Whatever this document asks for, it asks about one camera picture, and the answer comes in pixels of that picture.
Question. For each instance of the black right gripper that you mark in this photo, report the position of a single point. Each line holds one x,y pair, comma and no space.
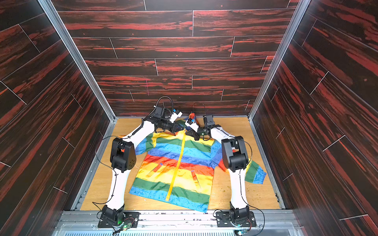
194,133

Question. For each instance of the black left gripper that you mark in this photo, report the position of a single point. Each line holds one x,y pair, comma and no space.
174,127

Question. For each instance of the rainbow striped zip jacket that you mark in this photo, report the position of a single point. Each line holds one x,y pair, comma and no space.
177,169

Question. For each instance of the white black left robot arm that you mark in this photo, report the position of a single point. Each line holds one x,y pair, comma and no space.
123,160

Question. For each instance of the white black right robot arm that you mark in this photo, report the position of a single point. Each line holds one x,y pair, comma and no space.
235,158

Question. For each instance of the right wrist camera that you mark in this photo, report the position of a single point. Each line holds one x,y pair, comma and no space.
208,124

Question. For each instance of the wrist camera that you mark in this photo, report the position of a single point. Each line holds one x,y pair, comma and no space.
166,114
208,124

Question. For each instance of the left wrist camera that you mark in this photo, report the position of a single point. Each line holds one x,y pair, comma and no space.
166,114

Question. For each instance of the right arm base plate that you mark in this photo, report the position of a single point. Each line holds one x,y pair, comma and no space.
234,219

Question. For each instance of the aluminium frame rail left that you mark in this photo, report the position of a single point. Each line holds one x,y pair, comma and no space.
67,40

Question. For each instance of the aluminium frame rail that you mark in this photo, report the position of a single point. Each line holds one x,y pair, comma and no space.
287,38
67,40

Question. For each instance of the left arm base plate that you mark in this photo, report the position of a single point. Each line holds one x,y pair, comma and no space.
118,220

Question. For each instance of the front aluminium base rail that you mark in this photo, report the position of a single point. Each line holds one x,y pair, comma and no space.
180,223

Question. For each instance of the aluminium frame rail right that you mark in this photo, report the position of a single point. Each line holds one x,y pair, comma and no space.
287,38

